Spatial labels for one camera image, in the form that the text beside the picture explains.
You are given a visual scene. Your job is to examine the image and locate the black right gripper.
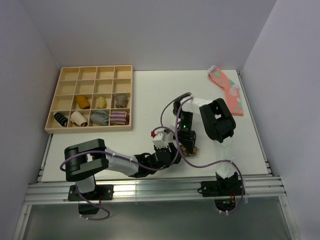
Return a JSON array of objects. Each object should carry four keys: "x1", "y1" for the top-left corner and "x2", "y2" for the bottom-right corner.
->
[{"x1": 173, "y1": 111, "x2": 196, "y2": 154}]

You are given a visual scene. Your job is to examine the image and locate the brown argyle sock pair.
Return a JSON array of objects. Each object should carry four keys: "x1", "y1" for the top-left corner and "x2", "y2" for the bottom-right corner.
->
[{"x1": 180, "y1": 144, "x2": 199, "y2": 157}]

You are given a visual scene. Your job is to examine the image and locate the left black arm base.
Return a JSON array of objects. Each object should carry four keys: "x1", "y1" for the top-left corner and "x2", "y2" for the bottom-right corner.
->
[{"x1": 67, "y1": 184, "x2": 114, "y2": 202}]

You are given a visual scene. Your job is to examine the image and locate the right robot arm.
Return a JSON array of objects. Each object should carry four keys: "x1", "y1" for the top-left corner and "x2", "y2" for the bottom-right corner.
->
[{"x1": 173, "y1": 93, "x2": 236, "y2": 158}]

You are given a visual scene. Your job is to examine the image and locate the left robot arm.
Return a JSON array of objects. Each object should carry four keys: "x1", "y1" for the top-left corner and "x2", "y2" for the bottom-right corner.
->
[{"x1": 59, "y1": 138, "x2": 181, "y2": 200}]

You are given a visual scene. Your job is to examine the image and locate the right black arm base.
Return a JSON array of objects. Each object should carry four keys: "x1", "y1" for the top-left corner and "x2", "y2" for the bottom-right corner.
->
[{"x1": 197, "y1": 172, "x2": 246, "y2": 197}]

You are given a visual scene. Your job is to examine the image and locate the purple striped rolled sock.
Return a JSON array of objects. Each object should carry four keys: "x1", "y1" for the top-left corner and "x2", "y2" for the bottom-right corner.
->
[{"x1": 109, "y1": 111, "x2": 130, "y2": 126}]

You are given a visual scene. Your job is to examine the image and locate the pink patterned sock pair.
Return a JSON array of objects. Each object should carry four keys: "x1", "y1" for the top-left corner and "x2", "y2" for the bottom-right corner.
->
[{"x1": 207, "y1": 65, "x2": 244, "y2": 116}]

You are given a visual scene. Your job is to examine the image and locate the grey beige rolled sock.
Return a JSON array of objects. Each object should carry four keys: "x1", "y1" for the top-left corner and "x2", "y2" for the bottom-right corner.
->
[{"x1": 114, "y1": 94, "x2": 129, "y2": 108}]

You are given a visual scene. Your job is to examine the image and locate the grey blue rolled sock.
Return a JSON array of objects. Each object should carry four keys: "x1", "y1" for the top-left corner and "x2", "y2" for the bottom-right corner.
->
[{"x1": 89, "y1": 109, "x2": 110, "y2": 126}]

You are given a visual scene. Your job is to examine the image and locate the pale yellow rolled sock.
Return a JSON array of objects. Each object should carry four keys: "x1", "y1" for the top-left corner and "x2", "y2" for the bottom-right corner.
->
[{"x1": 96, "y1": 96, "x2": 108, "y2": 109}]

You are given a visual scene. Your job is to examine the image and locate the wooden compartment tray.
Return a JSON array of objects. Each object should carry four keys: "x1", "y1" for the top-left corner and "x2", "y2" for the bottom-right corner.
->
[{"x1": 45, "y1": 65, "x2": 133, "y2": 134}]

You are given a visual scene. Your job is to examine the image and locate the cream rolled sock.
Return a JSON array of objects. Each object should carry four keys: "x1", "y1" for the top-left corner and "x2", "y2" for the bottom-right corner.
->
[{"x1": 70, "y1": 111, "x2": 88, "y2": 127}]

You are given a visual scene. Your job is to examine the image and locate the mustard rolled sock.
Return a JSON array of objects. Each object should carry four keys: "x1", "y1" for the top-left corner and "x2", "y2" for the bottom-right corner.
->
[{"x1": 75, "y1": 95, "x2": 91, "y2": 110}]

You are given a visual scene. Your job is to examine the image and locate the black white striped rolled sock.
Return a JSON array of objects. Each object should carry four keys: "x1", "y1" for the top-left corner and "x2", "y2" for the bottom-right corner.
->
[{"x1": 53, "y1": 112, "x2": 68, "y2": 128}]

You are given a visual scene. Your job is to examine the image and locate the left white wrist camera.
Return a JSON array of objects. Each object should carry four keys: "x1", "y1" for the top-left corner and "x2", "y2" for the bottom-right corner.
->
[{"x1": 151, "y1": 129, "x2": 173, "y2": 150}]

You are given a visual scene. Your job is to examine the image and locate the aluminium rail frame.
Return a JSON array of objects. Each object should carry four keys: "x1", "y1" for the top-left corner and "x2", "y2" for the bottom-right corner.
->
[{"x1": 14, "y1": 70, "x2": 301, "y2": 240}]

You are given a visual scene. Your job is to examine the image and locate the black box under rail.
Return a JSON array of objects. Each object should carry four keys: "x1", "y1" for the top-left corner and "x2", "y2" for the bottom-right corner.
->
[{"x1": 78, "y1": 203, "x2": 100, "y2": 216}]

